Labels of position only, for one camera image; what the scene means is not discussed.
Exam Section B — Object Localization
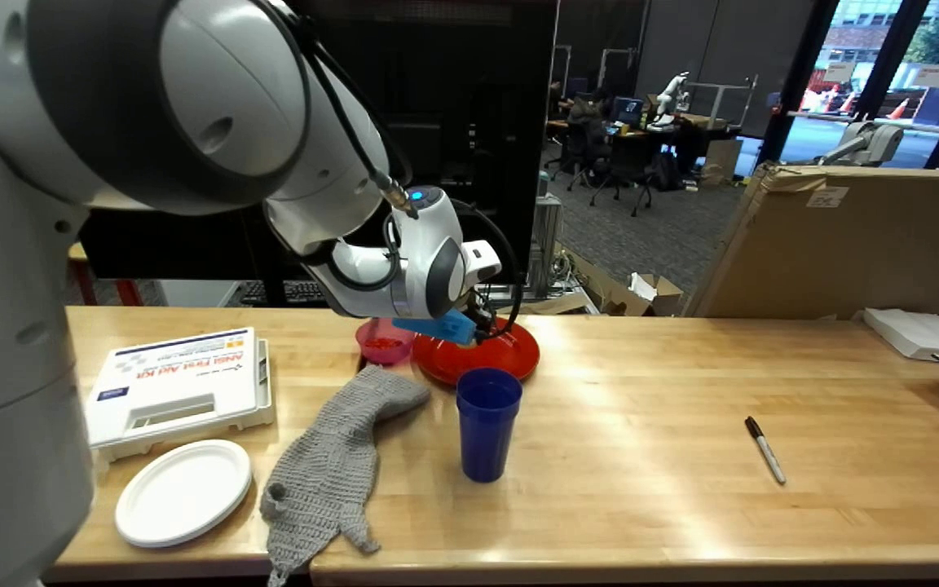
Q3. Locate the silver metal frame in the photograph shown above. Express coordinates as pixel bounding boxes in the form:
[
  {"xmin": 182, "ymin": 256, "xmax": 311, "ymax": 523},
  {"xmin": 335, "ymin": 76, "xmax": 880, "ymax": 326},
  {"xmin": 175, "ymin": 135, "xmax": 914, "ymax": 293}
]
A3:
[{"xmin": 528, "ymin": 170, "xmax": 566, "ymax": 300}]

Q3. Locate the large flat cardboard box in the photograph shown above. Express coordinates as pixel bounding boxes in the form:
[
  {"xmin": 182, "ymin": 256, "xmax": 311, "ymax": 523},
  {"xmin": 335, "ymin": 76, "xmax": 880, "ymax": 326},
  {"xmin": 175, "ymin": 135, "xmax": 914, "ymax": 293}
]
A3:
[{"xmin": 684, "ymin": 161, "xmax": 939, "ymax": 328}]

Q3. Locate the grey machine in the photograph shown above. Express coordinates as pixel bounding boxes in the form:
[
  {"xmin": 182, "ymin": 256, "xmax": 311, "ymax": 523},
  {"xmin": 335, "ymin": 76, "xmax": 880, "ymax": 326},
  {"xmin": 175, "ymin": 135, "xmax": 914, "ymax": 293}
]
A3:
[{"xmin": 814, "ymin": 120, "xmax": 906, "ymax": 169}]

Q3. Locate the black keyboard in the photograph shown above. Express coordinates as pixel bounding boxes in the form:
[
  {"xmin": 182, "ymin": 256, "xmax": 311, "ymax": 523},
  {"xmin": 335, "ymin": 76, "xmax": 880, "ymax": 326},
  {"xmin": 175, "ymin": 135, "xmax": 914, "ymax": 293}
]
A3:
[{"xmin": 237, "ymin": 280, "xmax": 329, "ymax": 308}]

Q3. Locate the black marker pen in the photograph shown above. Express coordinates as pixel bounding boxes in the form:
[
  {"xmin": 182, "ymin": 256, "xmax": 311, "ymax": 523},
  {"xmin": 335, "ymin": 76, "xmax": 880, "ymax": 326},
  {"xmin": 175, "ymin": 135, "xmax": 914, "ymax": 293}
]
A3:
[{"xmin": 744, "ymin": 416, "xmax": 788, "ymax": 486}]

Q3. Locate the pink plastic bowl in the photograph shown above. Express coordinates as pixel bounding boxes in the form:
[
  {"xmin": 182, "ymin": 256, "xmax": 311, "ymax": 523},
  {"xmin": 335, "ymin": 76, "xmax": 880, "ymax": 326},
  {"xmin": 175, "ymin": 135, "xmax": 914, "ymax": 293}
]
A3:
[{"xmin": 355, "ymin": 317, "xmax": 416, "ymax": 365}]

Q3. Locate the stack of white paper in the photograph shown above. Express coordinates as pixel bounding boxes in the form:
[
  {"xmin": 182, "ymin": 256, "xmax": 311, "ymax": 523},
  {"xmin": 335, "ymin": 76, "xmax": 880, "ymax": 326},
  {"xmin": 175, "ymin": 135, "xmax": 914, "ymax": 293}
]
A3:
[{"xmin": 862, "ymin": 307, "xmax": 939, "ymax": 369}]

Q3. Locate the grey knitted cloth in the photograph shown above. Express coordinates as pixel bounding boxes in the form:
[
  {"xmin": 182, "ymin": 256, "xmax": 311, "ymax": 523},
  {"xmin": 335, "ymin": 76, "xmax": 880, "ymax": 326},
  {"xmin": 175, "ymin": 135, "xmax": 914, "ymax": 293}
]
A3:
[{"xmin": 259, "ymin": 364, "xmax": 432, "ymax": 587}]

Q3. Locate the red plate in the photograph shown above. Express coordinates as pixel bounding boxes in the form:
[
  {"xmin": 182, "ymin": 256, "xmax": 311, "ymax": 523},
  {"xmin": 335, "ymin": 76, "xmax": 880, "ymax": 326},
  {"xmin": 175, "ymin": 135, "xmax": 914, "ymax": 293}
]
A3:
[{"xmin": 412, "ymin": 316, "xmax": 541, "ymax": 387}]

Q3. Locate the person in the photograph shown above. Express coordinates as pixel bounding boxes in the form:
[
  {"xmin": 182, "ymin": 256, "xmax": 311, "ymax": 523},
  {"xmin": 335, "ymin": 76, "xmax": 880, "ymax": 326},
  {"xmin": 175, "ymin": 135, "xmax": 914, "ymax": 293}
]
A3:
[{"xmin": 566, "ymin": 88, "xmax": 613, "ymax": 176}]

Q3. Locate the large black screen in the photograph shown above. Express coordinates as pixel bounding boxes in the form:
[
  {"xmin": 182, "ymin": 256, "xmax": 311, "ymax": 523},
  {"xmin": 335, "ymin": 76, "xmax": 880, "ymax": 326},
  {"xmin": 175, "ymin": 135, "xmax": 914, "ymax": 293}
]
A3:
[{"xmin": 78, "ymin": 0, "xmax": 561, "ymax": 288}]

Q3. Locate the open small cardboard box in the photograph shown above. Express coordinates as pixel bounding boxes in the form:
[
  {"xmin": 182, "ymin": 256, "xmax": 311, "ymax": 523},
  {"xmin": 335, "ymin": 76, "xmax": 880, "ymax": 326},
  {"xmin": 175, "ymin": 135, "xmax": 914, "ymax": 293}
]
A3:
[{"xmin": 566, "ymin": 248, "xmax": 687, "ymax": 318}]

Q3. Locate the white paper plate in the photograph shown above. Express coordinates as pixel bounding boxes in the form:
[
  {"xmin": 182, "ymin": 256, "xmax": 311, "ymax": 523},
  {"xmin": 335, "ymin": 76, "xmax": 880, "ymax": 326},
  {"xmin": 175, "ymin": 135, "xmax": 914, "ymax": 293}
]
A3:
[{"xmin": 114, "ymin": 439, "xmax": 253, "ymax": 549}]

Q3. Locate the row of office chairs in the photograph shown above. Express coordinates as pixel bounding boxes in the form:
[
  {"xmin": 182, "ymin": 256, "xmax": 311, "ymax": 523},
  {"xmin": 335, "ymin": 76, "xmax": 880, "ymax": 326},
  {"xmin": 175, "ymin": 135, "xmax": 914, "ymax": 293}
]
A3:
[{"xmin": 544, "ymin": 122, "xmax": 656, "ymax": 218}]

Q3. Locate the white first aid kit case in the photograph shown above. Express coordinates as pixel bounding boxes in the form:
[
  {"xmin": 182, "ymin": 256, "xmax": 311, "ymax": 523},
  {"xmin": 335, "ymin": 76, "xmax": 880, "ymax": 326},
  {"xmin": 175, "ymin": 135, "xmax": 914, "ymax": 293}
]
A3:
[{"xmin": 84, "ymin": 327, "xmax": 276, "ymax": 465}]

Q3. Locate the window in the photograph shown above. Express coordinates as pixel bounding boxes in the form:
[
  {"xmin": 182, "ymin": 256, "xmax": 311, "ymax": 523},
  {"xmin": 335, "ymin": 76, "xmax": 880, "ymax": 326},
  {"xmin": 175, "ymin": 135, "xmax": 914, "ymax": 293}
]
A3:
[{"xmin": 775, "ymin": 0, "xmax": 939, "ymax": 171}]

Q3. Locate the blue plastic cup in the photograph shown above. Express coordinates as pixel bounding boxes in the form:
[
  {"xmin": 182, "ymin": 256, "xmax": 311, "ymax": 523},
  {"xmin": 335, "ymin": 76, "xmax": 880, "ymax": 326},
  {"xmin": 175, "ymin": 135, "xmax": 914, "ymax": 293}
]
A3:
[{"xmin": 456, "ymin": 367, "xmax": 524, "ymax": 484}]

